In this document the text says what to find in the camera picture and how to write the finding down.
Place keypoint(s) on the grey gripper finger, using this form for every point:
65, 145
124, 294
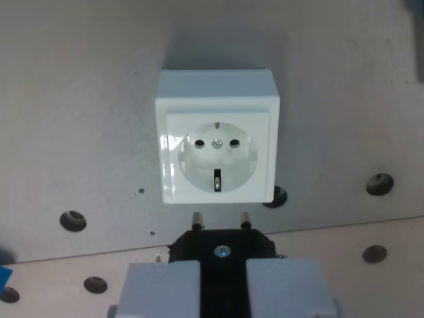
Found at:
285, 288
159, 291

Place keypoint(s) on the black two-pin power plug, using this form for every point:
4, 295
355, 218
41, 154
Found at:
223, 281

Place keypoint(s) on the blue ribbed plastic part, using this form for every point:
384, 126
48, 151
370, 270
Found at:
4, 276

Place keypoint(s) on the white wall socket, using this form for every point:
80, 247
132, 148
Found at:
218, 99

